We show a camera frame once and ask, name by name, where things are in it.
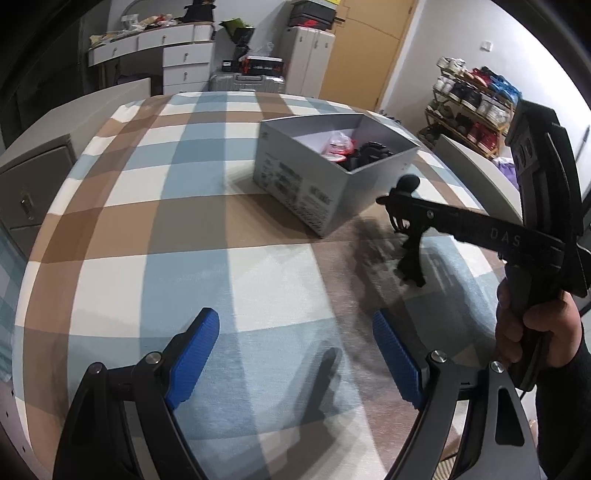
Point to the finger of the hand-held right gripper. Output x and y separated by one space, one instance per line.
485 235
412 261

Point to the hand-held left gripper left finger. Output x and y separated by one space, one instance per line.
191 360

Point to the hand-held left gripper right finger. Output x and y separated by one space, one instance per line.
399 360

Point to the grey cardboard box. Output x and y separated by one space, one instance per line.
295 184

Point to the person's right forearm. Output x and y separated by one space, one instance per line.
568 415

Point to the person's right hand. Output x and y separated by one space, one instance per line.
558 323

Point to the purple bag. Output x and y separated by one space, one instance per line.
508 173

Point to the grey curved bed board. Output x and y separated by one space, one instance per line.
480 175

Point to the plaid blanket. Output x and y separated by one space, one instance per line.
184 254

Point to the shoe rack with shoes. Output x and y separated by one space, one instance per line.
480 92

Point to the black and white sneakers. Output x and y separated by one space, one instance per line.
388 115

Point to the teal checked cloth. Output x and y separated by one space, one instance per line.
5 300

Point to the wooden door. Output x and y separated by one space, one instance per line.
364 50

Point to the silver suitcase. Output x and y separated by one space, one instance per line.
244 83

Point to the red and black box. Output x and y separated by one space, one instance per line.
262 66

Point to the grey bedside cabinet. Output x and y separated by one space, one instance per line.
41 161

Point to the black shoe box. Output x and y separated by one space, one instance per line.
314 16

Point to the small black box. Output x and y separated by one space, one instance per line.
228 66

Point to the green and black bouquet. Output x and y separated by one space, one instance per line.
238 32

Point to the white desk with drawers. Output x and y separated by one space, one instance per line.
184 55

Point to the black bag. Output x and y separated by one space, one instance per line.
201 11

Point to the clutter of desk items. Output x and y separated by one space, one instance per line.
138 25

